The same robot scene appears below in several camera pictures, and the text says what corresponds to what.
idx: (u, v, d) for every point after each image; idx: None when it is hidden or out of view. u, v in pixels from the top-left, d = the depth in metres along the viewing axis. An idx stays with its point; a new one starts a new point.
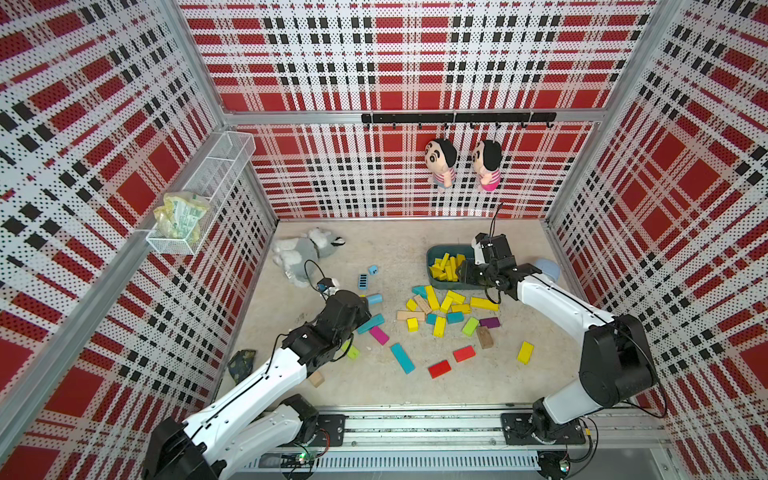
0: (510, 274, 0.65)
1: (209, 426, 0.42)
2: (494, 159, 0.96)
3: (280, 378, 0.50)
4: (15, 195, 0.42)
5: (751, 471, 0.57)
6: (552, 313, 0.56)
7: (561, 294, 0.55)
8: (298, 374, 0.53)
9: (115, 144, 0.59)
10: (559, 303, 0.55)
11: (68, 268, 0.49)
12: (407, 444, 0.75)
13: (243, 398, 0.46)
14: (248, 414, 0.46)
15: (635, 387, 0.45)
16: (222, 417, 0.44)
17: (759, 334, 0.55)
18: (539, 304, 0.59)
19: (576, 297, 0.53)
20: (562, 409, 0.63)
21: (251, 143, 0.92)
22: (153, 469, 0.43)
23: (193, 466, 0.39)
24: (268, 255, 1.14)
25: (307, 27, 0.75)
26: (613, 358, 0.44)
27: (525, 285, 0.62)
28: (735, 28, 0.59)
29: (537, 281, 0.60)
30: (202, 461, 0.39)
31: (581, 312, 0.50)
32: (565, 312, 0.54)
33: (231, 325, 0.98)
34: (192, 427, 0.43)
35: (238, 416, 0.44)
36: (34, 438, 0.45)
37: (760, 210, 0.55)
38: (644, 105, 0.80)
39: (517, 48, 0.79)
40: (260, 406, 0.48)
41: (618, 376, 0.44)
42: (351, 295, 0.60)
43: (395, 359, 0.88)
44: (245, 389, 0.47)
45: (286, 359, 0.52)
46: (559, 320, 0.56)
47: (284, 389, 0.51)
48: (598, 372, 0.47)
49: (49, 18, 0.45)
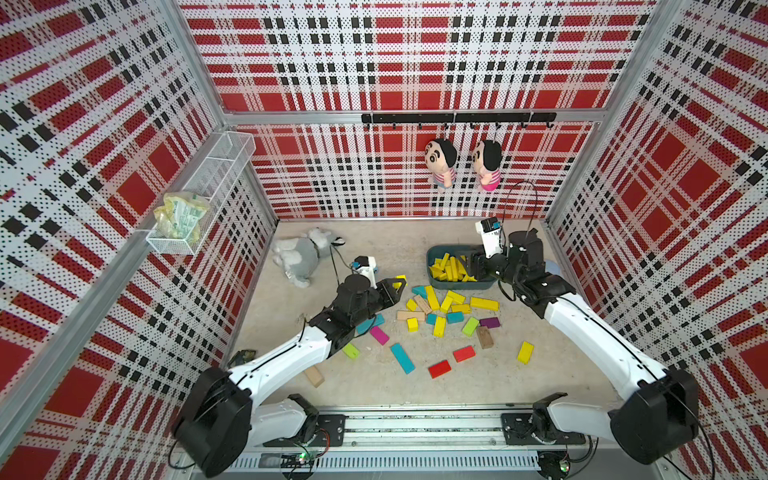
0: (538, 290, 0.57)
1: (252, 376, 0.45)
2: (494, 159, 0.96)
3: (312, 348, 0.54)
4: (15, 195, 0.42)
5: (751, 471, 0.57)
6: (591, 350, 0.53)
7: (602, 331, 0.48)
8: (324, 351, 0.58)
9: (115, 144, 0.59)
10: (600, 342, 0.48)
11: (69, 268, 0.51)
12: (407, 444, 0.75)
13: (280, 359, 0.49)
14: (280, 377, 0.49)
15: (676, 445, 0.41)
16: (262, 371, 0.46)
17: (760, 334, 0.55)
18: (571, 334, 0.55)
19: (621, 339, 0.46)
20: (569, 419, 0.61)
21: (251, 143, 0.92)
22: (192, 415, 0.44)
23: (238, 406, 0.41)
24: (268, 255, 1.14)
25: (307, 27, 0.75)
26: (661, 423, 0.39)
27: (558, 311, 0.54)
28: (735, 28, 0.59)
29: (575, 309, 0.52)
30: (247, 402, 0.41)
31: (627, 361, 0.44)
32: (607, 356, 0.47)
33: (231, 325, 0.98)
34: (237, 375, 0.45)
35: (274, 374, 0.47)
36: (35, 438, 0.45)
37: (760, 210, 0.55)
38: (644, 105, 0.80)
39: (517, 48, 0.79)
40: (289, 373, 0.51)
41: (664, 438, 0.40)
42: (363, 282, 0.62)
43: (395, 359, 0.88)
44: (280, 354, 0.50)
45: (315, 333, 0.57)
46: (595, 356, 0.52)
47: (307, 364, 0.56)
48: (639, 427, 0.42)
49: (49, 18, 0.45)
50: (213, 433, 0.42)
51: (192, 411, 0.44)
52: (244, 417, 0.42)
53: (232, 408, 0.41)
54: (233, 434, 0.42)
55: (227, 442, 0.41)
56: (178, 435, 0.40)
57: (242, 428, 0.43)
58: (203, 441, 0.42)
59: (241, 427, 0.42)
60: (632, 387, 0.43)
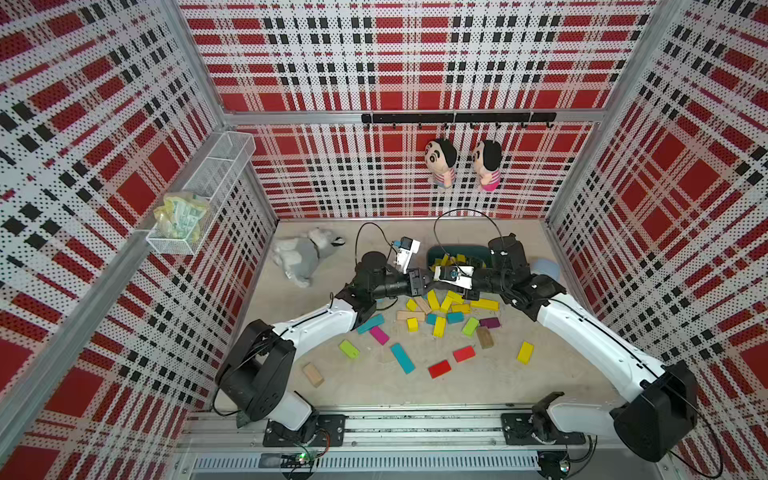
0: (527, 291, 0.56)
1: (292, 330, 0.49)
2: (494, 158, 0.95)
3: (340, 314, 0.58)
4: (15, 195, 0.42)
5: (751, 471, 0.57)
6: (590, 351, 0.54)
7: (600, 333, 0.47)
8: (350, 320, 0.61)
9: (115, 144, 0.59)
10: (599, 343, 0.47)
11: (68, 268, 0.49)
12: (408, 444, 0.75)
13: (315, 319, 0.53)
14: (314, 337, 0.52)
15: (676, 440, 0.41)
16: (300, 327, 0.50)
17: (759, 333, 0.55)
18: (569, 335, 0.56)
19: (617, 338, 0.46)
20: (571, 421, 0.61)
21: (251, 143, 0.92)
22: (237, 364, 0.47)
23: (282, 353, 0.45)
24: (268, 255, 1.14)
25: (307, 27, 0.75)
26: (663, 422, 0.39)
27: (554, 315, 0.53)
28: (735, 28, 0.59)
29: (569, 311, 0.51)
30: (290, 352, 0.45)
31: (627, 361, 0.44)
32: (608, 357, 0.46)
33: (231, 325, 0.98)
34: (278, 329, 0.49)
35: (310, 332, 0.50)
36: (35, 438, 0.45)
37: (760, 210, 0.55)
38: (644, 105, 0.80)
39: (517, 48, 0.79)
40: (321, 335, 0.54)
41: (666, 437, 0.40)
42: (377, 260, 0.64)
43: (395, 359, 0.88)
44: (314, 317, 0.54)
45: (343, 304, 0.60)
46: (597, 355, 0.48)
47: (335, 331, 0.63)
48: (643, 426, 0.42)
49: (49, 18, 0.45)
50: (257, 381, 0.45)
51: (237, 361, 0.47)
52: (286, 365, 0.45)
53: (275, 357, 0.45)
54: (275, 380, 0.44)
55: (269, 387, 0.44)
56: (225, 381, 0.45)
57: (282, 377, 0.46)
58: (248, 386, 0.45)
59: (282, 375, 0.45)
60: (636, 388, 0.43)
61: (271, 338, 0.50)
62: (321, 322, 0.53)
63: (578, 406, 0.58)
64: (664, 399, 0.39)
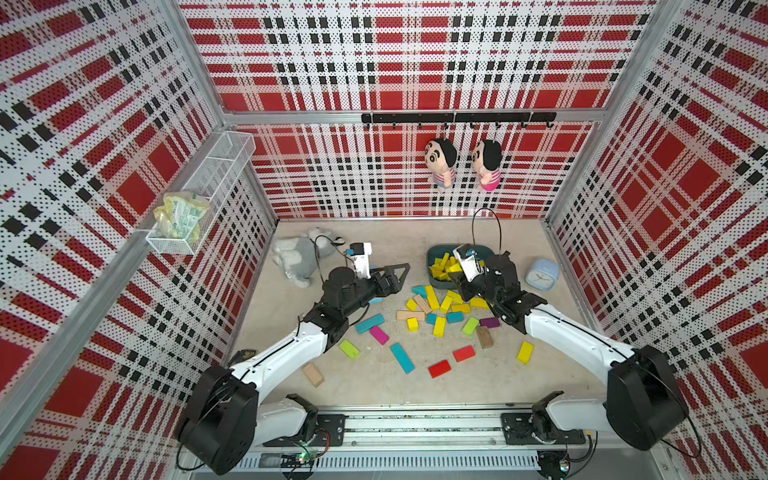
0: (516, 308, 0.63)
1: (254, 371, 0.46)
2: (494, 158, 0.95)
3: (309, 342, 0.55)
4: (15, 195, 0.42)
5: (751, 471, 0.57)
6: (568, 348, 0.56)
7: (575, 328, 0.53)
8: (321, 344, 0.58)
9: (115, 144, 0.59)
10: (575, 338, 0.52)
11: (68, 267, 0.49)
12: (407, 444, 0.75)
13: (280, 353, 0.50)
14: (282, 370, 0.50)
15: (666, 424, 0.42)
16: (264, 365, 0.47)
17: (760, 333, 0.55)
18: (549, 337, 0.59)
19: (591, 331, 0.51)
20: (570, 418, 0.61)
21: (251, 143, 0.92)
22: (196, 416, 0.44)
23: (244, 399, 0.42)
24: (268, 255, 1.14)
25: (307, 27, 0.75)
26: (641, 398, 0.41)
27: (535, 321, 0.59)
28: (735, 28, 0.59)
29: (546, 314, 0.57)
30: (253, 396, 0.42)
31: (600, 347, 0.48)
32: (582, 347, 0.51)
33: (231, 325, 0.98)
34: (239, 371, 0.45)
35: (275, 368, 0.48)
36: (35, 438, 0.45)
37: (760, 210, 0.55)
38: (644, 105, 0.80)
39: (517, 47, 0.79)
40: (289, 368, 0.51)
41: (652, 416, 0.41)
42: (347, 276, 0.62)
43: (395, 359, 0.88)
44: (278, 349, 0.51)
45: (311, 328, 0.58)
46: (575, 350, 0.53)
47: (306, 359, 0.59)
48: (628, 411, 0.44)
49: (48, 17, 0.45)
50: (220, 431, 0.42)
51: (196, 412, 0.43)
52: (251, 410, 0.42)
53: (237, 403, 0.42)
54: (240, 429, 0.41)
55: (235, 436, 0.41)
56: (186, 437, 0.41)
57: (248, 422, 0.43)
58: (211, 439, 0.42)
59: (248, 420, 0.42)
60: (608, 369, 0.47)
61: (233, 382, 0.47)
62: (287, 353, 0.51)
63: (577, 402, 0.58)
64: (634, 376, 0.42)
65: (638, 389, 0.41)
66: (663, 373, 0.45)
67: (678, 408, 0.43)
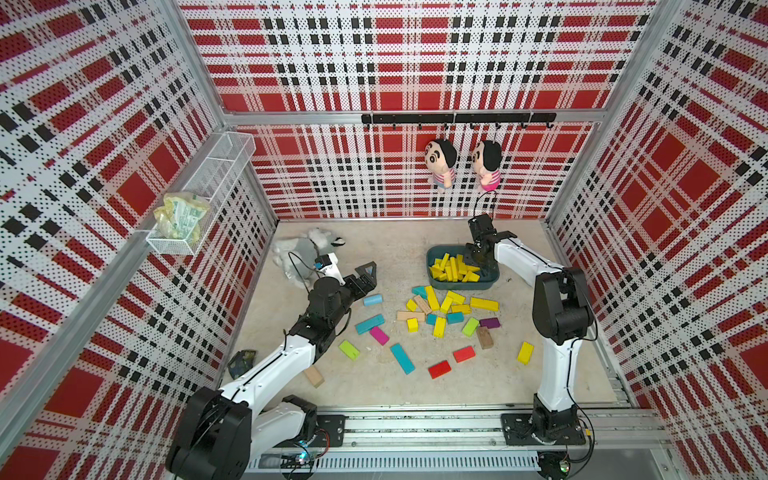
0: (489, 238, 0.76)
1: (245, 389, 0.45)
2: (494, 158, 0.95)
3: (297, 354, 0.55)
4: (15, 195, 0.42)
5: (751, 471, 0.57)
6: (517, 267, 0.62)
7: (527, 251, 0.65)
8: (310, 355, 0.58)
9: (116, 144, 0.59)
10: (523, 257, 0.66)
11: (68, 268, 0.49)
12: (407, 444, 0.75)
13: (269, 368, 0.50)
14: (273, 386, 0.49)
15: (573, 324, 0.56)
16: (254, 382, 0.47)
17: (760, 334, 0.55)
18: (507, 260, 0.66)
19: (539, 254, 0.63)
20: (544, 384, 0.68)
21: (251, 143, 0.92)
22: (187, 444, 0.43)
23: (238, 418, 0.41)
24: (268, 255, 1.14)
25: (307, 28, 0.75)
26: (556, 299, 0.55)
27: (499, 246, 0.74)
28: (735, 28, 0.59)
29: (510, 242, 0.70)
30: (247, 414, 0.41)
31: (539, 263, 0.61)
32: (526, 264, 0.65)
33: (231, 325, 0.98)
34: (229, 391, 0.45)
35: (267, 383, 0.48)
36: (35, 438, 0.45)
37: (760, 210, 0.55)
38: (644, 105, 0.80)
39: (518, 48, 0.79)
40: (282, 382, 0.52)
41: (560, 315, 0.55)
42: (332, 284, 0.63)
43: (395, 359, 0.88)
44: (268, 364, 0.51)
45: (299, 339, 0.58)
46: (521, 268, 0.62)
47: (297, 370, 0.56)
48: (543, 311, 0.59)
49: (49, 18, 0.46)
50: (214, 454, 0.42)
51: (186, 439, 0.42)
52: (245, 429, 0.42)
53: (231, 423, 0.41)
54: (236, 449, 0.41)
55: (231, 457, 0.41)
56: (178, 466, 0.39)
57: (244, 441, 0.42)
58: (206, 462, 0.41)
59: (244, 440, 0.42)
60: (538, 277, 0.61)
61: (223, 403, 0.46)
62: (278, 368, 0.51)
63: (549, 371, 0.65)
64: (554, 283, 0.55)
65: (554, 293, 0.55)
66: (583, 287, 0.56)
67: (584, 315, 0.56)
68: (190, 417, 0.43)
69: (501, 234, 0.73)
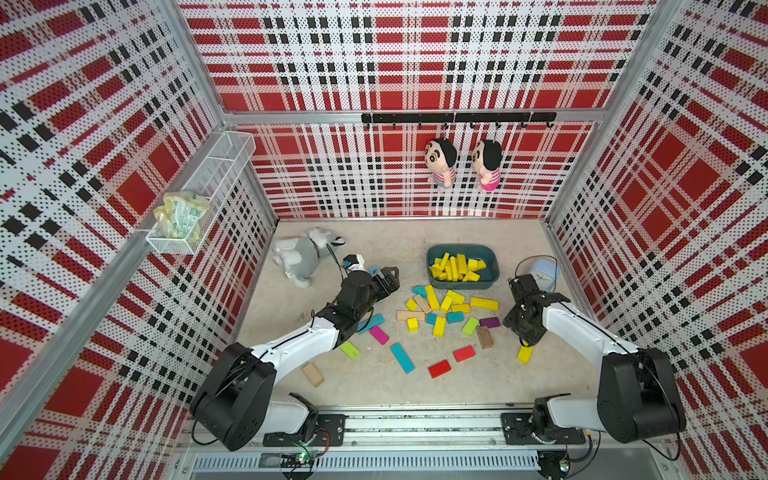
0: (535, 299, 0.66)
1: (272, 352, 0.48)
2: (494, 158, 0.95)
3: (322, 333, 0.57)
4: (15, 195, 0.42)
5: (751, 471, 0.57)
6: (576, 340, 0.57)
7: (586, 322, 0.54)
8: (331, 340, 0.60)
9: (115, 144, 0.59)
10: (582, 330, 0.54)
11: (68, 268, 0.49)
12: (407, 444, 0.75)
13: (295, 340, 0.52)
14: (295, 357, 0.51)
15: (657, 427, 0.42)
16: (281, 348, 0.49)
17: (759, 333, 0.55)
18: (563, 332, 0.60)
19: (600, 327, 0.52)
20: (561, 409, 0.63)
21: (251, 143, 0.92)
22: (213, 391, 0.45)
23: (263, 376, 0.43)
24: (269, 255, 1.13)
25: (307, 27, 0.75)
26: (632, 391, 0.42)
27: (550, 310, 0.62)
28: (735, 28, 0.59)
29: (565, 309, 0.59)
30: (270, 374, 0.43)
31: (604, 340, 0.49)
32: (589, 340, 0.52)
33: (231, 325, 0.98)
34: (258, 351, 0.47)
35: (291, 353, 0.49)
36: (35, 438, 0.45)
37: (760, 210, 0.55)
38: (644, 105, 0.80)
39: (517, 47, 0.79)
40: (302, 356, 0.53)
41: (639, 411, 0.42)
42: (363, 276, 0.66)
43: (395, 359, 0.88)
44: (294, 336, 0.53)
45: (324, 322, 0.60)
46: (576, 343, 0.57)
47: (316, 352, 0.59)
48: (615, 403, 0.45)
49: (49, 17, 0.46)
50: (235, 408, 0.44)
51: (213, 387, 0.45)
52: (266, 390, 0.44)
53: (255, 380, 0.44)
54: (254, 407, 0.43)
55: (249, 415, 0.42)
56: (199, 413, 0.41)
57: (262, 402, 0.44)
58: (225, 416, 0.43)
59: (263, 400, 0.44)
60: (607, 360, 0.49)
61: (250, 361, 0.48)
62: (304, 342, 0.53)
63: (577, 399, 0.58)
64: (627, 367, 0.43)
65: (627, 378, 0.43)
66: (666, 378, 0.43)
67: (672, 416, 0.42)
68: (219, 369, 0.45)
69: (550, 296, 0.64)
